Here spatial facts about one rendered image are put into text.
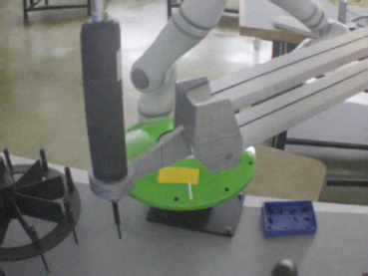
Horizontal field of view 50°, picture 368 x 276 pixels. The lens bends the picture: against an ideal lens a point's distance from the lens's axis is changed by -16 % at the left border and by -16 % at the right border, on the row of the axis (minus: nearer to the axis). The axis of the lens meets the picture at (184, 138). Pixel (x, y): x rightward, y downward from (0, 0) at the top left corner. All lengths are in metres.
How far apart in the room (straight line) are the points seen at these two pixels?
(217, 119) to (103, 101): 0.12
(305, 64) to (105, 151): 0.24
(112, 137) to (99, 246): 0.57
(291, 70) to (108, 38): 0.21
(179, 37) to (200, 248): 0.46
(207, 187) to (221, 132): 0.41
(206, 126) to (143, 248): 0.55
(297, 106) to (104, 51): 0.25
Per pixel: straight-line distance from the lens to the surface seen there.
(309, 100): 0.54
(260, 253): 0.96
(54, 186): 1.00
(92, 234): 1.00
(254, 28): 1.95
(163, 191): 0.86
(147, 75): 1.08
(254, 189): 1.57
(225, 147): 0.48
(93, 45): 0.38
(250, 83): 0.48
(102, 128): 0.42
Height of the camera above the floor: 1.64
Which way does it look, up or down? 35 degrees down
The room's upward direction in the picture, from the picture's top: 1 degrees clockwise
